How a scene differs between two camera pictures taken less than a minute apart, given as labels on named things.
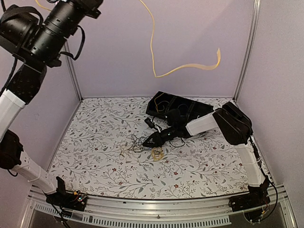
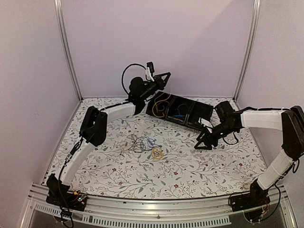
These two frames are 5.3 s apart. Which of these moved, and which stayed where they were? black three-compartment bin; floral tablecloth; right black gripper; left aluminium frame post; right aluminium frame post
Moved: right black gripper
Stayed: right aluminium frame post; floral tablecloth; black three-compartment bin; left aluminium frame post
